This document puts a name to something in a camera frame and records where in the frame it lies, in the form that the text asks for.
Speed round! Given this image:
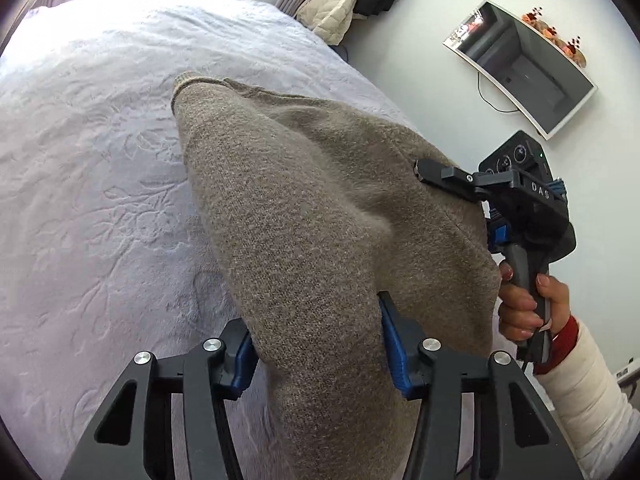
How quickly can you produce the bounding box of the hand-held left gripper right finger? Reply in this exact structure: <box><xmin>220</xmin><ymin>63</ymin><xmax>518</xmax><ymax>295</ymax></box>
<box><xmin>377</xmin><ymin>291</ymin><xmax>586</xmax><ymax>480</ymax></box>

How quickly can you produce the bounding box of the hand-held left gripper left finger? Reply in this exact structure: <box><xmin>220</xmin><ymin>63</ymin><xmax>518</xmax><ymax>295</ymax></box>
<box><xmin>60</xmin><ymin>317</ymin><xmax>261</xmax><ymax>480</ymax></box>

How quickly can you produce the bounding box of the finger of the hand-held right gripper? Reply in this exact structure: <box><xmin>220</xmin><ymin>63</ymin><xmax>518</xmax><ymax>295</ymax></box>
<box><xmin>486</xmin><ymin>205</ymin><xmax>510</xmax><ymax>255</ymax></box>
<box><xmin>414</xmin><ymin>158</ymin><xmax>517</xmax><ymax>204</ymax></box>

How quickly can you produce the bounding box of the brown knit sweater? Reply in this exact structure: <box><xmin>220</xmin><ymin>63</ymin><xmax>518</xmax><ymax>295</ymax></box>
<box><xmin>171</xmin><ymin>71</ymin><xmax>502</xmax><ymax>480</ymax></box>

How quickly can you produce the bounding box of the person's right forearm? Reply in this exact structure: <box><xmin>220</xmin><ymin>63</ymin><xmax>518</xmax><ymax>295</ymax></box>
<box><xmin>532</xmin><ymin>316</ymin><xmax>640</xmax><ymax>480</ymax></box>

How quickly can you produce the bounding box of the person's right hand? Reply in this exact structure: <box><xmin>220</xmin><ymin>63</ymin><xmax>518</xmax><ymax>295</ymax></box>
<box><xmin>497</xmin><ymin>262</ymin><xmax>572</xmax><ymax>345</ymax></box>

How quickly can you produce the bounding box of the orange floral decoration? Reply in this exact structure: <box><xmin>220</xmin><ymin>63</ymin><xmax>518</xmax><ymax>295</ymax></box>
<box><xmin>521</xmin><ymin>6</ymin><xmax>589</xmax><ymax>67</ymax></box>

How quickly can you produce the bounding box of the cream puffer jacket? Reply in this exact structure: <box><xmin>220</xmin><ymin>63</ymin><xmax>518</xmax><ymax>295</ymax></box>
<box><xmin>295</xmin><ymin>0</ymin><xmax>364</xmax><ymax>46</ymax></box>

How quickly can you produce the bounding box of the lavender embossed bedspread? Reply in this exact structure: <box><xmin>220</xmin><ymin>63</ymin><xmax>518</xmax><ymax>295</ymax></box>
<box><xmin>0</xmin><ymin>0</ymin><xmax>416</xmax><ymax>480</ymax></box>

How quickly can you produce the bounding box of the black television cable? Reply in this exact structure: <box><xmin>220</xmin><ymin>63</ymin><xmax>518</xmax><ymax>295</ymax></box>
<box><xmin>477</xmin><ymin>72</ymin><xmax>522</xmax><ymax>113</ymax></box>

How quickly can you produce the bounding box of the wall-mounted television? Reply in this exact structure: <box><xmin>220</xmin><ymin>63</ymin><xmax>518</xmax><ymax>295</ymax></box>
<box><xmin>442</xmin><ymin>0</ymin><xmax>599</xmax><ymax>141</ymax></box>

